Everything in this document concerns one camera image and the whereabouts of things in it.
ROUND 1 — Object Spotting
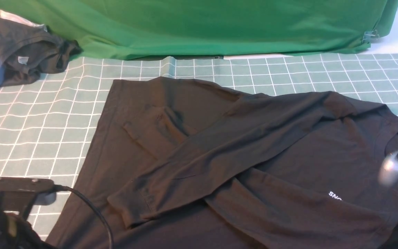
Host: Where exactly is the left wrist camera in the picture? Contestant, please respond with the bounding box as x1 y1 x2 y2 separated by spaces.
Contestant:
0 177 57 208

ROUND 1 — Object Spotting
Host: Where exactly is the green backdrop cloth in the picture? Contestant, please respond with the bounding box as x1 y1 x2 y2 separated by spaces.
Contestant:
0 0 398 60

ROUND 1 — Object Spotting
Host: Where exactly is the metal binder clip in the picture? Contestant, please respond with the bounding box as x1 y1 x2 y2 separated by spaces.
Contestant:
362 29 380 44

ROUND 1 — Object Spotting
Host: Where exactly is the teal grid-pattern tablecloth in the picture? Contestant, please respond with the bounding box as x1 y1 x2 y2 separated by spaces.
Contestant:
0 52 398 242

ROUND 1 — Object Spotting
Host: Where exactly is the white cloth behind pile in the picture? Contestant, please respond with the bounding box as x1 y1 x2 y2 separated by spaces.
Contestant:
0 9 48 31

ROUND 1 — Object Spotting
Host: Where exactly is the crumpled dark brown shirt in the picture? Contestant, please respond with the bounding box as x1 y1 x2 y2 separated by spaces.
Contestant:
0 18 82 86

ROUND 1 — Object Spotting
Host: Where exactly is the dark gray long-sleeve shirt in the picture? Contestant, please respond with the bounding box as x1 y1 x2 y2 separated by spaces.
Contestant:
46 76 398 249

